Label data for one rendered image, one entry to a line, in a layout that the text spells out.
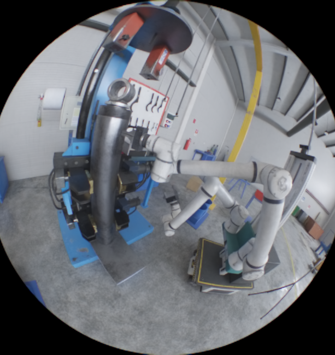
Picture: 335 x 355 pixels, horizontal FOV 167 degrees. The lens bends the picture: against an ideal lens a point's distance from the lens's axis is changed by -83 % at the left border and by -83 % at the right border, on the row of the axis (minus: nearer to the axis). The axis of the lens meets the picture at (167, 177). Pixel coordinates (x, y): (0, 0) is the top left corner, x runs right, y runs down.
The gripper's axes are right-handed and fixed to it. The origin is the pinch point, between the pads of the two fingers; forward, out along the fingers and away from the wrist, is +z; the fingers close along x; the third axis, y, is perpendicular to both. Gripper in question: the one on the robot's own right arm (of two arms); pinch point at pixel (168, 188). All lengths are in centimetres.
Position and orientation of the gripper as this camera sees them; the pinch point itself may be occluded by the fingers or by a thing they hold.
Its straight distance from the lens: 114.3
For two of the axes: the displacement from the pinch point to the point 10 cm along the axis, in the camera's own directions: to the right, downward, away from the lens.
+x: -7.0, 3.4, 6.2
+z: -3.4, -9.3, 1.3
